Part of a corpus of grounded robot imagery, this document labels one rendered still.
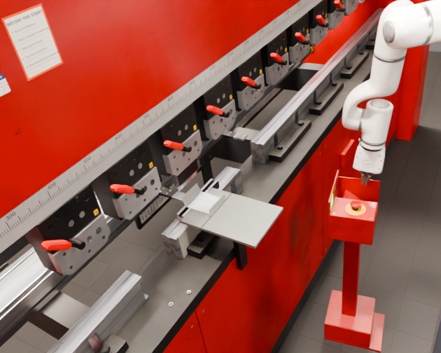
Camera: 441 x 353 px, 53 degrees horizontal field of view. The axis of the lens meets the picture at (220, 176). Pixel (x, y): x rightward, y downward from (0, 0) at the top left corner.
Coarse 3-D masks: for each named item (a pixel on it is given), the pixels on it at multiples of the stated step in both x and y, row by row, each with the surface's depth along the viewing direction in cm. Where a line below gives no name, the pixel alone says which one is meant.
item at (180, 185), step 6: (192, 162) 136; (186, 168) 133; (192, 168) 136; (180, 174) 131; (186, 174) 134; (192, 174) 139; (174, 180) 132; (180, 180) 132; (186, 180) 136; (180, 186) 134
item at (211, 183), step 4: (212, 180) 151; (216, 180) 150; (208, 184) 149; (212, 184) 148; (216, 184) 150; (204, 188) 148; (208, 188) 147; (216, 188) 150; (184, 208) 140; (188, 208) 141; (180, 212) 139; (184, 212) 140; (180, 216) 139; (180, 220) 140
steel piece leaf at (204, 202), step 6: (198, 198) 143; (204, 198) 142; (210, 198) 142; (216, 198) 142; (222, 198) 139; (192, 204) 141; (198, 204) 141; (204, 204) 140; (210, 204) 140; (216, 204) 137; (198, 210) 138; (204, 210) 138; (210, 210) 135
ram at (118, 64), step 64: (0, 0) 73; (64, 0) 83; (128, 0) 96; (192, 0) 114; (256, 0) 140; (320, 0) 182; (0, 64) 75; (64, 64) 86; (128, 64) 100; (192, 64) 120; (0, 128) 78; (64, 128) 89; (0, 192) 80; (64, 192) 93
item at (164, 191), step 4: (160, 176) 155; (160, 180) 156; (160, 188) 150; (164, 188) 149; (168, 188) 149; (160, 192) 148; (164, 192) 148; (168, 192) 148; (172, 192) 147; (176, 192) 147; (180, 192) 147; (164, 196) 147; (168, 196) 146; (172, 196) 145; (176, 196) 145; (180, 196) 145; (180, 200) 144
